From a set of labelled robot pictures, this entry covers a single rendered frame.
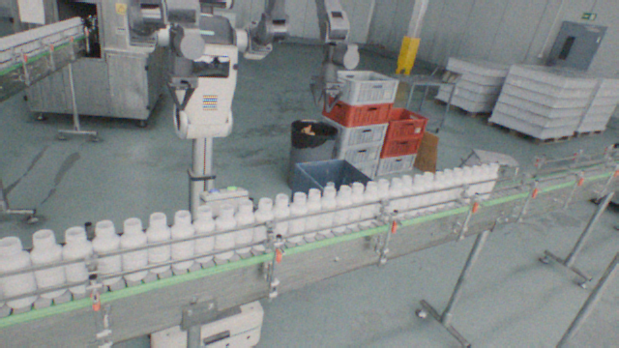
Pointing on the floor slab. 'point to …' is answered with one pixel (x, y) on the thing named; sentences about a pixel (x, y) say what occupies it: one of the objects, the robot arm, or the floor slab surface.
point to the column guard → (407, 55)
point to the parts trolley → (425, 93)
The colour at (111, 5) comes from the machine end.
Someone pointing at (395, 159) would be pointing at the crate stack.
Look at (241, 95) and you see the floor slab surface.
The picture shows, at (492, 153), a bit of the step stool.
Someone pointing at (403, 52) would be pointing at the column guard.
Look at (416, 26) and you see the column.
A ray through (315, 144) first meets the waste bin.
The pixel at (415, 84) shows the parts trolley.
